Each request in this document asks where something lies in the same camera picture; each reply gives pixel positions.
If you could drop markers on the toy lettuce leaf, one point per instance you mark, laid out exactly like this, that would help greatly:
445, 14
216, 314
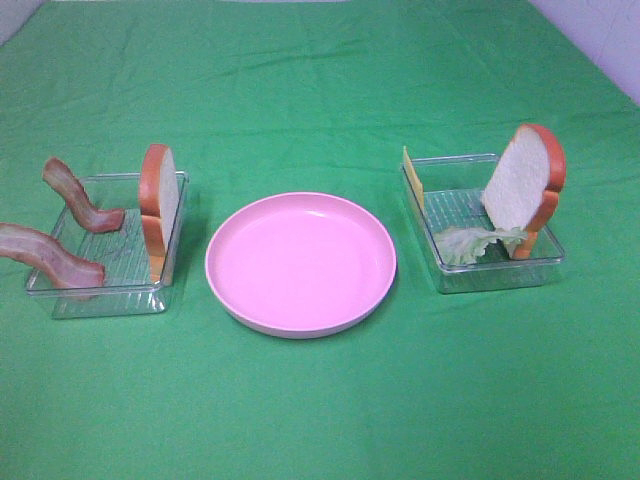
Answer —
463, 246

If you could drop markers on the toy bread slice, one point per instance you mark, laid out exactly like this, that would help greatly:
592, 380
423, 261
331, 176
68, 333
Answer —
523, 191
158, 198

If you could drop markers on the toy bacon strip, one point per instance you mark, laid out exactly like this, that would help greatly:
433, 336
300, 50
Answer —
62, 180
53, 266

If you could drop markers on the pink round plate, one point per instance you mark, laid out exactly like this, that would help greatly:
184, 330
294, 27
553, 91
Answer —
301, 264

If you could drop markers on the yellow toy cheese slice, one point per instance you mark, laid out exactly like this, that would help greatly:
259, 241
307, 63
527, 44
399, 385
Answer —
414, 181

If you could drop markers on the right clear plastic container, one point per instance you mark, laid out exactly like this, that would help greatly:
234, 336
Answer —
453, 187

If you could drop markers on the clear plastic container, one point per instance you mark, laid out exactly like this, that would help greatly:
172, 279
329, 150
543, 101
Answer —
453, 187
128, 288

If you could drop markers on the green tablecloth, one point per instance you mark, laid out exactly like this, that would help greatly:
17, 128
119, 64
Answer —
256, 99

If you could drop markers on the left clear plastic container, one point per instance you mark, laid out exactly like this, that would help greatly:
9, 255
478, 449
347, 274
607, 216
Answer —
128, 288

